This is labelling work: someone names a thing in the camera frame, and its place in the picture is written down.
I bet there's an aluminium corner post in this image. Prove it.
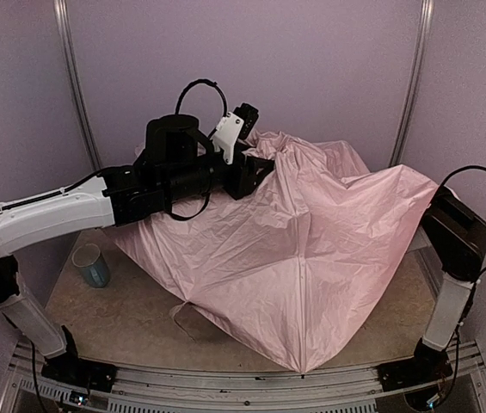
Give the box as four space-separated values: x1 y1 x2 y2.
53 0 102 170
389 0 434 167

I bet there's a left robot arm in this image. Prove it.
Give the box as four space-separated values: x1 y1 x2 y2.
0 103 274 392

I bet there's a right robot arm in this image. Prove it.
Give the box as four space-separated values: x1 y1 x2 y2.
377 164 486 410

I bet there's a right aluminium corner post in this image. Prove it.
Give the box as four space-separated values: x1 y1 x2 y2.
389 0 434 167

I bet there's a pink and black umbrella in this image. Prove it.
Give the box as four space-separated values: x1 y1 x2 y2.
108 131 438 373

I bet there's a light blue cup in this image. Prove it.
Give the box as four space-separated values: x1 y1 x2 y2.
71 243 110 288

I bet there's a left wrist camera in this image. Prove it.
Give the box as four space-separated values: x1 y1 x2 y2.
211 102 259 165

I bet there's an aluminium front rail frame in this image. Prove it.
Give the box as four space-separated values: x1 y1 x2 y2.
0 342 486 412

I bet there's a left aluminium corner post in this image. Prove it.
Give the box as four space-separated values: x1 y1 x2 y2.
53 0 102 170

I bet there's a black left camera cable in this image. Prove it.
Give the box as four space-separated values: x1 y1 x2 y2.
175 78 230 120

